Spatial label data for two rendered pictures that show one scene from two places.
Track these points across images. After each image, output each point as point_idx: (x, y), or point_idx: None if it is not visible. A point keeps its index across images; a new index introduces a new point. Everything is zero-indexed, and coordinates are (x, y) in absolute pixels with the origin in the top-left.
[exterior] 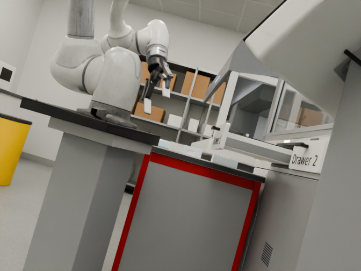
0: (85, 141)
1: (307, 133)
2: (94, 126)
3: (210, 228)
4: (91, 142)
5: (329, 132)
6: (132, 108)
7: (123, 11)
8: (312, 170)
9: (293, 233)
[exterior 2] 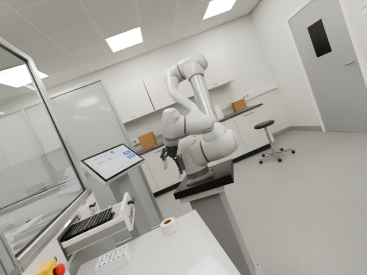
0: None
1: (77, 204)
2: None
3: None
4: None
5: (88, 195)
6: (185, 172)
7: (188, 109)
8: (98, 211)
9: (106, 246)
